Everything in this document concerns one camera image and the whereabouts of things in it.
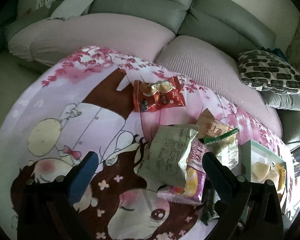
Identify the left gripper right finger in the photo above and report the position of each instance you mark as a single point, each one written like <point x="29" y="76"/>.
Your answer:
<point x="246" y="210"/>

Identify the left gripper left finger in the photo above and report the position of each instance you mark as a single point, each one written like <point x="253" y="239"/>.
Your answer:
<point x="45" y="210"/>

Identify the clear steamed bun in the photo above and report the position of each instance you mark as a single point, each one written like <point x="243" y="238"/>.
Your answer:
<point x="263" y="171"/>

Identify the yellow orange cake pack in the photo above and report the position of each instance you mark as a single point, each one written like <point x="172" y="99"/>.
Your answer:
<point x="281" y="180"/>

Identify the purple swiss roll pack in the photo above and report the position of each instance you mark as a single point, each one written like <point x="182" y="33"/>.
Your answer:
<point x="192" y="192"/>

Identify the green edged clear cake pack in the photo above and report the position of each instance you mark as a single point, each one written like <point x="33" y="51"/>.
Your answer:
<point x="224" y="147"/>

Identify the beige orange swiss roll pack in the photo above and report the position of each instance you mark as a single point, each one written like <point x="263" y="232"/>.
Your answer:
<point x="210" y="127"/>

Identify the silver grey snack pack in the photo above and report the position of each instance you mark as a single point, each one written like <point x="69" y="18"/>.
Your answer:
<point x="166" y="160"/>

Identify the red gold candy pack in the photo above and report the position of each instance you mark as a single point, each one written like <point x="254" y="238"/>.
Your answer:
<point x="153" y="97"/>

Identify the teal shallow cardboard tray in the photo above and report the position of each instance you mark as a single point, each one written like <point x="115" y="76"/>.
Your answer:
<point x="252" y="152"/>

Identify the grey velvet pillow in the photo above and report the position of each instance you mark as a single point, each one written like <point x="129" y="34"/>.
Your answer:
<point x="284" y="102"/>

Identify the pink anime print tablecloth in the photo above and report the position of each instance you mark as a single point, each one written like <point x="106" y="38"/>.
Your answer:
<point x="85" y="103"/>

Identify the black white patterned pillow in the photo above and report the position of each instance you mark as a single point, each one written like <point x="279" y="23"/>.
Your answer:
<point x="266" y="72"/>

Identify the pink sofa seat cover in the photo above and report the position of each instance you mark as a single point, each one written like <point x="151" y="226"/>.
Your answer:
<point x="48" y="41"/>

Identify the light grey sofa cushion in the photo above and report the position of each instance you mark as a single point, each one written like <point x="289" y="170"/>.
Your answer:
<point x="71" y="8"/>

